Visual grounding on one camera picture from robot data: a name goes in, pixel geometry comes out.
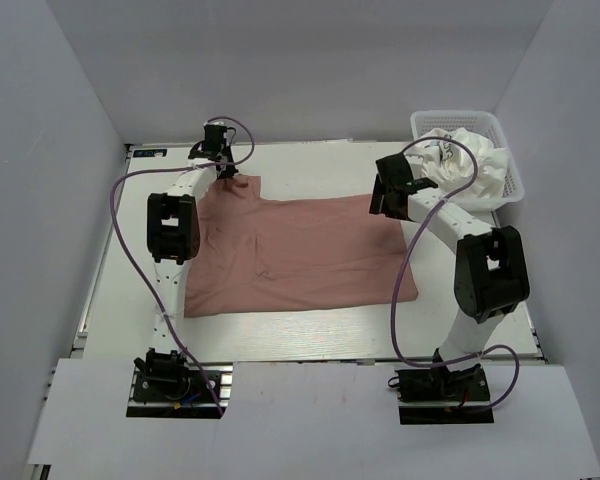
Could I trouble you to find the white printed t shirt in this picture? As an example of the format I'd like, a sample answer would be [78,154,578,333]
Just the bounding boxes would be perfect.
[406,128,510,199]

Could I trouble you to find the pink t shirt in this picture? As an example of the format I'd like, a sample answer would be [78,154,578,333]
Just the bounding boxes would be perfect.
[184,175,407,318]

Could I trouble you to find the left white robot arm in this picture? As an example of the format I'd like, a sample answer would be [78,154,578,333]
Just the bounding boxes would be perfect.
[147,117,238,354]

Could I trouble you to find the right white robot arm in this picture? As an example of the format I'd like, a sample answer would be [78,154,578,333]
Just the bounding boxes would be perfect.
[369,154,530,399]

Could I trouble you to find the blue label sticker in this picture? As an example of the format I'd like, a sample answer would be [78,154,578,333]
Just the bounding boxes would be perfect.
[132,148,168,158]

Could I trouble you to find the white plastic basket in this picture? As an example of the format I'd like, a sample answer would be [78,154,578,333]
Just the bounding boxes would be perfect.
[406,110,524,212]

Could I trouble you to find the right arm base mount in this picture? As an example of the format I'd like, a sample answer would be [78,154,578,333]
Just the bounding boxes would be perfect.
[387,365,494,426]

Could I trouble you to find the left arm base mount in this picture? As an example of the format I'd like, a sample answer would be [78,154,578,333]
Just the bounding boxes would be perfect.
[126,349,232,419]

